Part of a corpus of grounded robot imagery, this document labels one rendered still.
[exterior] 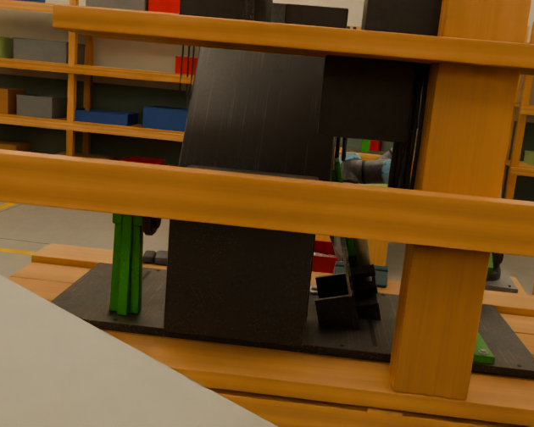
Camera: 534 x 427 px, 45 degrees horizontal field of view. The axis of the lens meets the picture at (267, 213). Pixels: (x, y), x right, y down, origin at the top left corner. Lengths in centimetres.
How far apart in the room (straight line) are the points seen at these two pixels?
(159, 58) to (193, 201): 628
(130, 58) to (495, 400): 656
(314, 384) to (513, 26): 74
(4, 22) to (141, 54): 162
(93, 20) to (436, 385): 91
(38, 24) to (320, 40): 691
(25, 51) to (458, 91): 647
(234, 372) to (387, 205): 45
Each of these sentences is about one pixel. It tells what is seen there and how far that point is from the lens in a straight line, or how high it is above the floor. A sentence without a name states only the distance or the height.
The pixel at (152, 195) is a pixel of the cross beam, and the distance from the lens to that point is 117.
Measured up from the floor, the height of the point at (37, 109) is 93.
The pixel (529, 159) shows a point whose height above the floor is 89.
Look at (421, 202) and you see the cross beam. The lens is 114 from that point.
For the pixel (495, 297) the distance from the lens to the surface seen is 195.
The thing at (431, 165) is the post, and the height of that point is 132.
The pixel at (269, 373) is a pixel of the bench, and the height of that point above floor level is 88.
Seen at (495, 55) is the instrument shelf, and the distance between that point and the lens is 116.
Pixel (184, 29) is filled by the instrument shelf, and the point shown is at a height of 152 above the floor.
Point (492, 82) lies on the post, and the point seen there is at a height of 147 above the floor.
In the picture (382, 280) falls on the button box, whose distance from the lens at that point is 185.
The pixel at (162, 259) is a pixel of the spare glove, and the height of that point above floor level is 92.
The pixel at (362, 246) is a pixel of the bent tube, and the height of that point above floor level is 109.
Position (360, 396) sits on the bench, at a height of 87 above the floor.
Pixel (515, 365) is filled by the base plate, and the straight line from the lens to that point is 150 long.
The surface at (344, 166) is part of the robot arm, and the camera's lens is 203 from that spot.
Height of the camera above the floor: 144
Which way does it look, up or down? 12 degrees down
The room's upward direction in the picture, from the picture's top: 5 degrees clockwise
